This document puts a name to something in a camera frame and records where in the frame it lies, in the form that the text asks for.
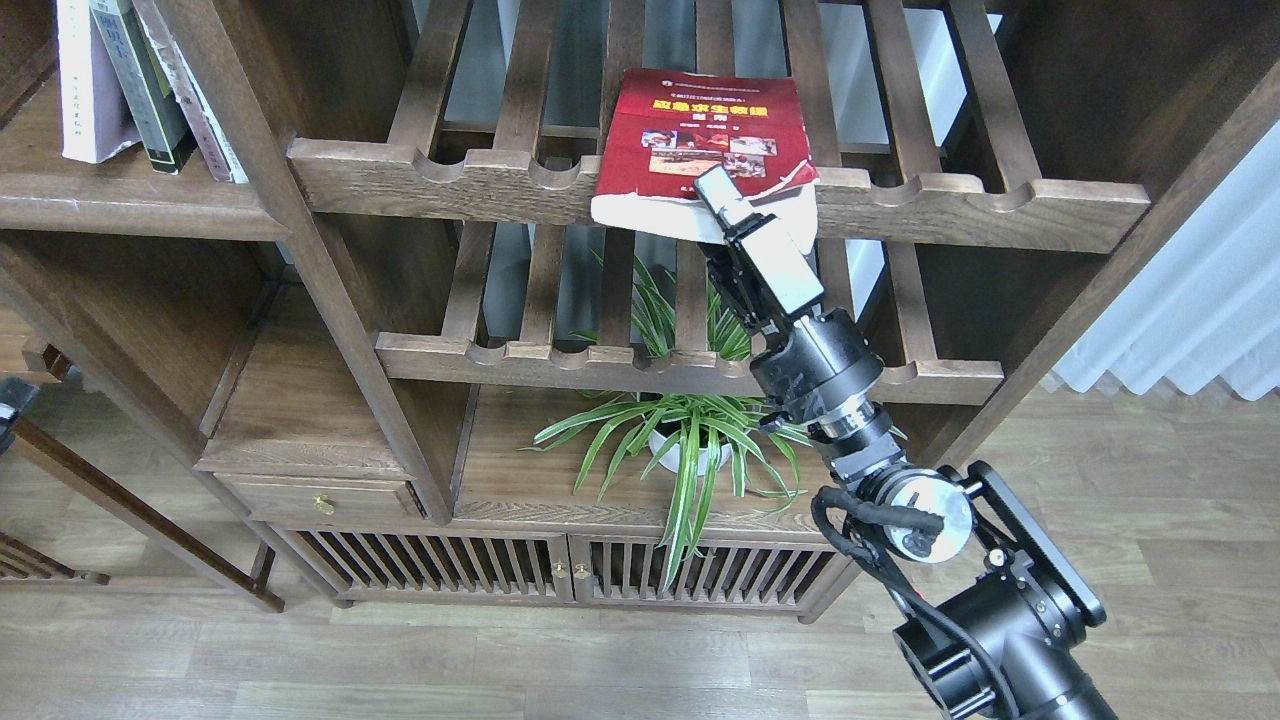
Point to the dark wooden bookshelf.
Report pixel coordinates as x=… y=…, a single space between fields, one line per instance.
x=387 y=305

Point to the white plant pot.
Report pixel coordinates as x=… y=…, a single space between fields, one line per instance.
x=668 y=452

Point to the worn white upright book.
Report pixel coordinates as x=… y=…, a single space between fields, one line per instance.
x=220 y=157

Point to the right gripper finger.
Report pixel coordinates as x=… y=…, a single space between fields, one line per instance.
x=741 y=287

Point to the white curtain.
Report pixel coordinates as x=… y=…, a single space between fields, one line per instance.
x=1206 y=307

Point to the red thick book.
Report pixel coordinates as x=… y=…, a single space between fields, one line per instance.
x=670 y=127

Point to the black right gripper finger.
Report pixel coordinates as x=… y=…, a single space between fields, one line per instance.
x=794 y=286

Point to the black green cover book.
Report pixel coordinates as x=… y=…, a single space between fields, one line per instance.
x=154 y=107

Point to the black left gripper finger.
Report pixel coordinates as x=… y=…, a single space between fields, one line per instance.
x=16 y=395

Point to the wooden furniture at left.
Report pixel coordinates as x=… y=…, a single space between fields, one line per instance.
x=28 y=356

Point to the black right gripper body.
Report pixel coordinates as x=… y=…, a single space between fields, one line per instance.
x=823 y=362

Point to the brass drawer knob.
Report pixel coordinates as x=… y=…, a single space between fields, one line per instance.
x=324 y=505

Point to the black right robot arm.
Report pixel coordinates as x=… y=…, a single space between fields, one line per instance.
x=992 y=609

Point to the pale purple paperback book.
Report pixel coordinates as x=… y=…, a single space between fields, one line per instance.
x=97 y=123

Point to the green spider plant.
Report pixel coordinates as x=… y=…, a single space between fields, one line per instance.
x=624 y=422

